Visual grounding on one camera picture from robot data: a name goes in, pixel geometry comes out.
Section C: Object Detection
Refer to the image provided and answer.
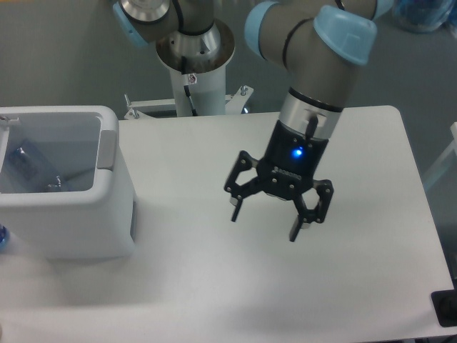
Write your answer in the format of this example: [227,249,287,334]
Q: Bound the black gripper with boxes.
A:
[224,121,333,242]

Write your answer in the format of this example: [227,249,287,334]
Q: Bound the crushed clear plastic bottle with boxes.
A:
[6,139,72,193]

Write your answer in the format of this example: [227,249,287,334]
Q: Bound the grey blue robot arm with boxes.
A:
[113,1,392,241]

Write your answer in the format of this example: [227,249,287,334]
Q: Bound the white trash can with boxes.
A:
[1,106,136,259]

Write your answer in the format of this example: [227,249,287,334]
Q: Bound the blue plastic bag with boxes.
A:
[392,0,456,34]

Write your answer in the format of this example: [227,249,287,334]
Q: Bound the white pedestal base frame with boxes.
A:
[124,85,254,120]

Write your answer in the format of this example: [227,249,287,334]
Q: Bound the black cable on pedestal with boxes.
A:
[180,56,199,117]

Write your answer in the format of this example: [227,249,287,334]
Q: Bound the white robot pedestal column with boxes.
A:
[156,19,235,108]

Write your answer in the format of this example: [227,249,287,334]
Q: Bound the white frame at right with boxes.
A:
[423,122,456,192]

